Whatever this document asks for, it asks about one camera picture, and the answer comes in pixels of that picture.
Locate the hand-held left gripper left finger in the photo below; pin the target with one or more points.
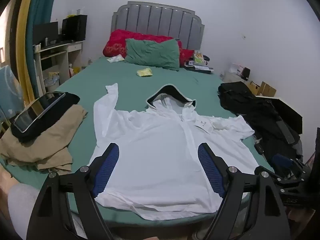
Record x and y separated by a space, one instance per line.
108 170

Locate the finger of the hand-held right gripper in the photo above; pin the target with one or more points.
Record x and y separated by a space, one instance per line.
282 160

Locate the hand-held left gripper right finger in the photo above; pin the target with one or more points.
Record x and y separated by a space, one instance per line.
210 170

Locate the white hoodie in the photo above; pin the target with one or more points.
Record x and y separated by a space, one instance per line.
155 155

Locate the pile of black clothes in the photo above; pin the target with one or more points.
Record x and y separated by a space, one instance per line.
250 105

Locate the beige pants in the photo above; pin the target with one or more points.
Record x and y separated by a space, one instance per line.
57 142

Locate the small brown cardboard box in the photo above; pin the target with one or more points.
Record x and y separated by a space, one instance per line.
267 89

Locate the black folded cloth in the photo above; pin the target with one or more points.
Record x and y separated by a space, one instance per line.
68 100

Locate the tablet with dark screen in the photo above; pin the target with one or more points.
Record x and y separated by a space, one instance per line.
35 111

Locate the stack of magazines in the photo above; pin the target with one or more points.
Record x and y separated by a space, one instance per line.
200 68

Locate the yellow packet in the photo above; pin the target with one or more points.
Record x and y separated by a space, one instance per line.
144 72

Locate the plastic bag under desk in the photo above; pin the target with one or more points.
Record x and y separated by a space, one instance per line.
53 81

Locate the white and green packet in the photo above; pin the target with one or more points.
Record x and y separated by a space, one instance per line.
115 59

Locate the yellow green snack bag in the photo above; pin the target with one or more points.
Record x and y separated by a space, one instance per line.
199 57

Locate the green pillow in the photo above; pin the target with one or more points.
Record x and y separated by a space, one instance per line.
150 52

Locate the white computer desk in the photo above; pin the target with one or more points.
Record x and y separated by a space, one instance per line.
75 47

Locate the pale blue cover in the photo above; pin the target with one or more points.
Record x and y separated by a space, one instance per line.
10 87

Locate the black computer tower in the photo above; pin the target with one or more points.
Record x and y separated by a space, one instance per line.
75 27

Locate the black monitor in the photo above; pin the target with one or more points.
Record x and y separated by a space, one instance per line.
46 32

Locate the yellow curtain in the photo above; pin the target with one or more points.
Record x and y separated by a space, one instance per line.
23 42

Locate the grey padded headboard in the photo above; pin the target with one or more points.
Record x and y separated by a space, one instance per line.
160 20

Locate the teal curtain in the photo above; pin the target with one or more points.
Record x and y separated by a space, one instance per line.
42 2

